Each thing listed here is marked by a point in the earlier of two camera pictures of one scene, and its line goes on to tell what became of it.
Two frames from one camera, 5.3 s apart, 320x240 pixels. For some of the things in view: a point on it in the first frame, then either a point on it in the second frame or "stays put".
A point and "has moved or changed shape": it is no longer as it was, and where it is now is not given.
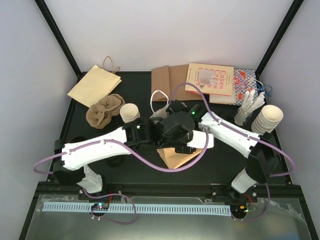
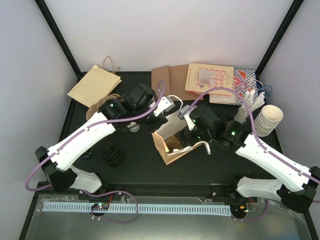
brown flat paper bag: [164, 79] stays put
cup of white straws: [250, 102] stays put
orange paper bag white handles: [175, 159] has moved or changed shape
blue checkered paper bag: [245, 80] stays put
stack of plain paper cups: [268, 118] stays put
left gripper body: [170, 143] -> [161, 120]
